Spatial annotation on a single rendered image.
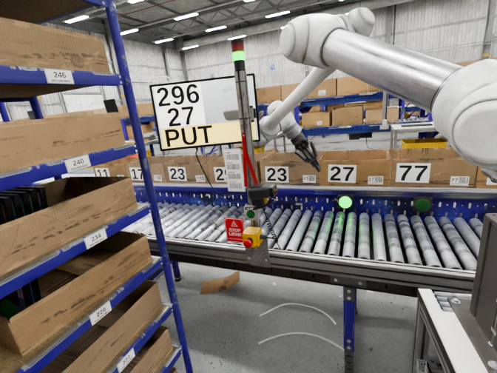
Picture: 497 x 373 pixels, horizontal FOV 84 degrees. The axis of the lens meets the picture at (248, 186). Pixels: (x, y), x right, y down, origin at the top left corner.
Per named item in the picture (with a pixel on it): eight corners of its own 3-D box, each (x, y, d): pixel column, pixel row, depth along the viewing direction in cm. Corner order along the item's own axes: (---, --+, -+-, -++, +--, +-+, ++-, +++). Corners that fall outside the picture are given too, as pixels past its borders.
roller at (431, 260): (428, 277, 108) (429, 266, 107) (409, 221, 154) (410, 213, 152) (443, 278, 106) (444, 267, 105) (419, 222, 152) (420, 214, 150)
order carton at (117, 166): (96, 183, 248) (91, 164, 243) (121, 174, 274) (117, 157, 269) (129, 183, 233) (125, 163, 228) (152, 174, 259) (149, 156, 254)
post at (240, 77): (246, 265, 135) (223, 73, 110) (250, 260, 140) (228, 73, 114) (269, 268, 131) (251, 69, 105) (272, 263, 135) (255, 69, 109)
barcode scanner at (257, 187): (276, 209, 114) (271, 185, 111) (251, 212, 119) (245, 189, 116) (281, 203, 119) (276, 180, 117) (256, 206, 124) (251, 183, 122)
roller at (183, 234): (180, 246, 154) (173, 246, 156) (222, 210, 199) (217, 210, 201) (178, 237, 152) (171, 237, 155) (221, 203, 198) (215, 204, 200)
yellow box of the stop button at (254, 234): (242, 248, 124) (239, 234, 122) (248, 239, 131) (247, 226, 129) (272, 251, 118) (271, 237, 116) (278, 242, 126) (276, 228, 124)
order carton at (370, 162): (319, 186, 172) (319, 160, 167) (325, 174, 198) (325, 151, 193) (390, 188, 157) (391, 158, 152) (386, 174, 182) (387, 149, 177)
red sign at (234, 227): (226, 241, 135) (223, 217, 131) (227, 240, 136) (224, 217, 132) (257, 244, 129) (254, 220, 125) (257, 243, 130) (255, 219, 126)
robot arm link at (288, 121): (289, 125, 154) (274, 138, 149) (273, 102, 152) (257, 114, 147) (300, 118, 145) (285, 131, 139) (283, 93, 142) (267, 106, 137)
